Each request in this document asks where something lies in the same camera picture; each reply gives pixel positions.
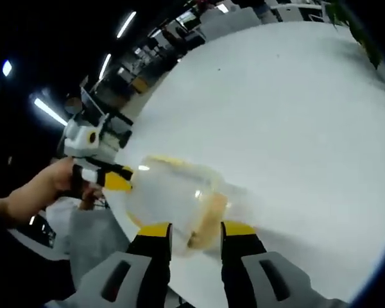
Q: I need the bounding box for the white office chair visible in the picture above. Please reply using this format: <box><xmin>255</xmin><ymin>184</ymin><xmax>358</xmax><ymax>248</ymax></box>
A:
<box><xmin>200</xmin><ymin>8</ymin><xmax>261</xmax><ymax>41</ymax></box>

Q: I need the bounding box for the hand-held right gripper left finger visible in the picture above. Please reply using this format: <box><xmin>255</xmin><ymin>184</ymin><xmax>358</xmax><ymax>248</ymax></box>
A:
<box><xmin>44</xmin><ymin>221</ymin><xmax>173</xmax><ymax>308</ymax></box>

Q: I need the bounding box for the white ceiling light strip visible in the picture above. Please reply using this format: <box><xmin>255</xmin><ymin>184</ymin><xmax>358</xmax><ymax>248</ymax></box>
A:
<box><xmin>98</xmin><ymin>53</ymin><xmax>112</xmax><ymax>78</ymax></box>
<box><xmin>116</xmin><ymin>10</ymin><xmax>138</xmax><ymax>40</ymax></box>
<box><xmin>33</xmin><ymin>97</ymin><xmax>69</xmax><ymax>126</ymax></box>

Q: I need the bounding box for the person's left hand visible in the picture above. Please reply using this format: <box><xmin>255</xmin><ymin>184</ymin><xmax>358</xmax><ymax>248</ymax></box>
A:
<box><xmin>49</xmin><ymin>158</ymin><xmax>104</xmax><ymax>210</ymax></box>

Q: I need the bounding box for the clear container with yellow buckle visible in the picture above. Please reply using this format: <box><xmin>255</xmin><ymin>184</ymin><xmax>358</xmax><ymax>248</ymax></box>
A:
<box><xmin>114</xmin><ymin>155</ymin><xmax>261</xmax><ymax>259</ymax></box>

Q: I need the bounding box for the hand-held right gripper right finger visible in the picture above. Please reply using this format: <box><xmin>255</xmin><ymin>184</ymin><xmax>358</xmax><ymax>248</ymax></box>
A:
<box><xmin>220</xmin><ymin>221</ymin><xmax>349</xmax><ymax>308</ymax></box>

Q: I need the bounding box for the white mesh chair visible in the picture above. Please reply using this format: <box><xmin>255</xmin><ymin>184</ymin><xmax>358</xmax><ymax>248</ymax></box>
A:
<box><xmin>67</xmin><ymin>205</ymin><xmax>133</xmax><ymax>289</ymax></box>

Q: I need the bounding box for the yellow cabinet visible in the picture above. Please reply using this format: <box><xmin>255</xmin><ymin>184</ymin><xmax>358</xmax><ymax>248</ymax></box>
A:
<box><xmin>131</xmin><ymin>76</ymin><xmax>150</xmax><ymax>94</ymax></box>

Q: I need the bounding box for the green potted plant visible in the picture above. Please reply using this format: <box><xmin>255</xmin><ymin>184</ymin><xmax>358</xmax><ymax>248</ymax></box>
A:
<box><xmin>327</xmin><ymin>0</ymin><xmax>384</xmax><ymax>70</ymax></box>

